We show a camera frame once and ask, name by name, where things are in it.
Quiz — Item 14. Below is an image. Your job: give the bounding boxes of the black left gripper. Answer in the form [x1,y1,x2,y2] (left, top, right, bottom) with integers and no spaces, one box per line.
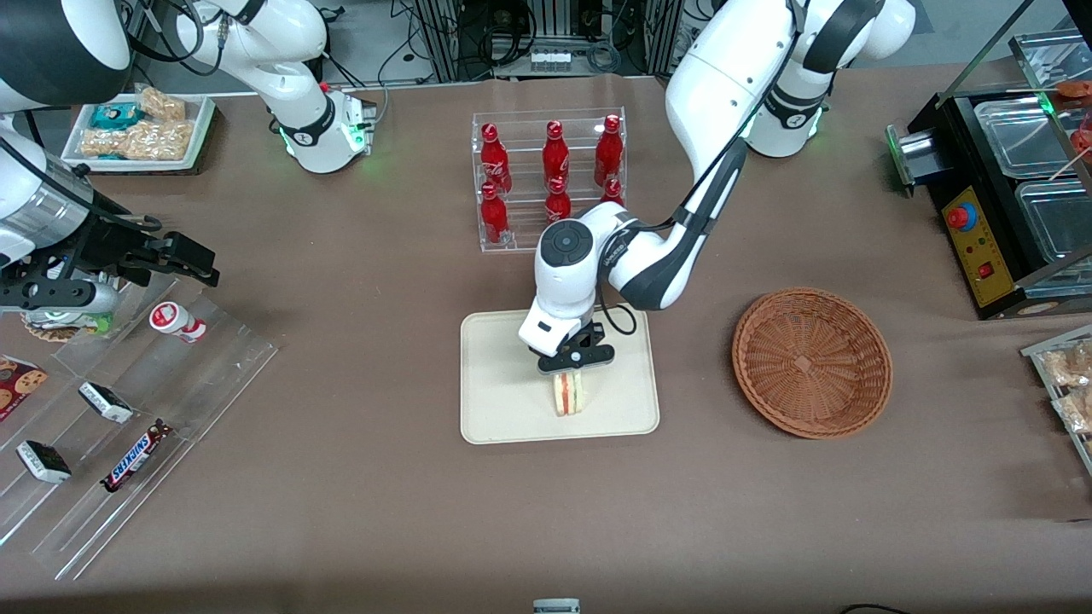
[537,321,616,385]

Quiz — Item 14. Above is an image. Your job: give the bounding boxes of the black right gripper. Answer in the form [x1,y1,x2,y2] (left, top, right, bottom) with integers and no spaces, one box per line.
[81,211,222,288]

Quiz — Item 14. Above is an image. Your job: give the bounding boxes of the triangular sandwich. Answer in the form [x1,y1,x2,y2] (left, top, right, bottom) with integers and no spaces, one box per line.
[552,369,586,418]

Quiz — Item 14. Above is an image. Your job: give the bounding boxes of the cream plastic tray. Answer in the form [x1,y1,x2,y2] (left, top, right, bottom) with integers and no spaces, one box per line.
[460,303,660,445]

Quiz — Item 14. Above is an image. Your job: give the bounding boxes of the white snack tray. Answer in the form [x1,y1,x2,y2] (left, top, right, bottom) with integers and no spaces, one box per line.
[61,92,216,174]

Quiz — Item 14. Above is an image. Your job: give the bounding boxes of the brown wicker basket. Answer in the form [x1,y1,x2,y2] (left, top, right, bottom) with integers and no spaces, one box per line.
[731,287,894,440]

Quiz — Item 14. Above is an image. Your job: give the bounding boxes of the grey bread tray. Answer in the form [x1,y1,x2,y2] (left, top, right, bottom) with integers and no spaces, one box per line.
[1021,324,1092,477]

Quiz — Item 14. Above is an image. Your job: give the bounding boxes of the white red yogurt bottle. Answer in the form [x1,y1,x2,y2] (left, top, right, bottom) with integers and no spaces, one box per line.
[149,301,208,344]

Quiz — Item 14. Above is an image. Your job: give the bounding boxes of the clear acrylic stepped display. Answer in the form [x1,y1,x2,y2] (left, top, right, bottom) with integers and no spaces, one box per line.
[0,273,282,582]

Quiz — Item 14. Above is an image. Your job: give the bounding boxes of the green white snack cup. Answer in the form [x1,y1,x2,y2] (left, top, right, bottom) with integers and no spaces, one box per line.
[21,309,114,343]

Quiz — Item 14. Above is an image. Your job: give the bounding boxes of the large peanut cracker bag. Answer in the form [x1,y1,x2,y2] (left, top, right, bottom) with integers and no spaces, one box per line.
[81,119,195,161]

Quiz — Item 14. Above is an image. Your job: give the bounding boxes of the clear acrylic bottle rack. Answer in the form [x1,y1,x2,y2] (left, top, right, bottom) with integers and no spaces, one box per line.
[472,107,626,254]

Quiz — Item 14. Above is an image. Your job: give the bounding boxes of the small rice cracker bag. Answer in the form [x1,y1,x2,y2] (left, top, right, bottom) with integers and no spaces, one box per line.
[136,85,187,122]

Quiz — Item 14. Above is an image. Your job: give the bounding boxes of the teal snack packet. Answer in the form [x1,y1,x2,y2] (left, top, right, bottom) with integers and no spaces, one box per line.
[90,102,142,130]

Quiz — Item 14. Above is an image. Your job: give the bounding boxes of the small black white snack pack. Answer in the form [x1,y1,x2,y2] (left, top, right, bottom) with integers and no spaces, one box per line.
[78,381,135,425]
[16,440,73,485]

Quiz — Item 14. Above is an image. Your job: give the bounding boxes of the Snickers chocolate bar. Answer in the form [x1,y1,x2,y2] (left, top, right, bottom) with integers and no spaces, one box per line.
[101,420,174,493]

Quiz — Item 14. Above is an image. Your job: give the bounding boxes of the red cookie package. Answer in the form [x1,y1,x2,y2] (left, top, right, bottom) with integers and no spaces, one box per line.
[0,355,49,423]

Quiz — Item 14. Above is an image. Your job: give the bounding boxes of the black food warmer machine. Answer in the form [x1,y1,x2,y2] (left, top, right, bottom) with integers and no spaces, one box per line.
[886,30,1092,321]

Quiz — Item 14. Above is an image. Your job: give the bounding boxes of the wrapped bread pack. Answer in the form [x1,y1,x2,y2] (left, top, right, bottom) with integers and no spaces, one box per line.
[1043,341,1092,389]
[1054,388,1092,436]

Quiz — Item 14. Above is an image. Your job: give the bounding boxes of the steel food pan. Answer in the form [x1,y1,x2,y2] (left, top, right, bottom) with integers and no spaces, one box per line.
[1017,177,1092,267]
[974,96,1072,178]

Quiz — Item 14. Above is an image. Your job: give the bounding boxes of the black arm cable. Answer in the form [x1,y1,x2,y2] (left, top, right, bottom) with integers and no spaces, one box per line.
[595,277,638,339]

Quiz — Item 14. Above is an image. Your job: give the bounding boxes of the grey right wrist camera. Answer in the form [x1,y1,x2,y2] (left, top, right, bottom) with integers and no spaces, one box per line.
[0,277,121,316]

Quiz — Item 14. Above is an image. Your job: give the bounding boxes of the aluminium equipment frame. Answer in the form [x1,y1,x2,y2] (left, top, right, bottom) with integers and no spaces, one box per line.
[415,0,683,82]

